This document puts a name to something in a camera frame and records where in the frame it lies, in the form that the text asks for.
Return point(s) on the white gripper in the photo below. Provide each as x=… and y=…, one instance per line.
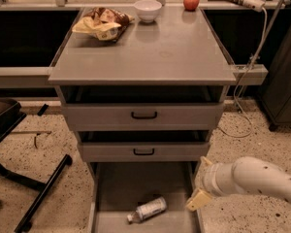
x=210, y=178

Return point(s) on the clear plastic water bottle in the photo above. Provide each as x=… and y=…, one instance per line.
x=148, y=210

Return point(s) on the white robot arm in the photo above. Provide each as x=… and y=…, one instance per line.
x=246, y=176

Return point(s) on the grey top drawer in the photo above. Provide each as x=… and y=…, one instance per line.
x=107, y=117

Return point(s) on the grey open bottom drawer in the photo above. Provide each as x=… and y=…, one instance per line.
x=119, y=188

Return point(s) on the grey drawer cabinet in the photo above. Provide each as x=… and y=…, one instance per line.
x=174, y=60

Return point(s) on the grey middle drawer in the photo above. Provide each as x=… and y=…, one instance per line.
x=123, y=152

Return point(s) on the dark cabinet at right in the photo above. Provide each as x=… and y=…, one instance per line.
x=275, y=92

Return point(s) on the white ceramic bowl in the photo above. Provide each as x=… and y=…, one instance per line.
x=147, y=10

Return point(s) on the red apple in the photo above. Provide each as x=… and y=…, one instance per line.
x=190, y=5

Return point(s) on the brown chip bag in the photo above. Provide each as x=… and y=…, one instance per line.
x=104, y=24

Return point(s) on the black middle drawer handle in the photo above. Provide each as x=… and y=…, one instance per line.
x=144, y=152

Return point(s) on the black drawer handle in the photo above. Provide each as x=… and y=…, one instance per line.
x=144, y=152
x=144, y=116

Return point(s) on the black top drawer handle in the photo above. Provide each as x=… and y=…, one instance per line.
x=144, y=116

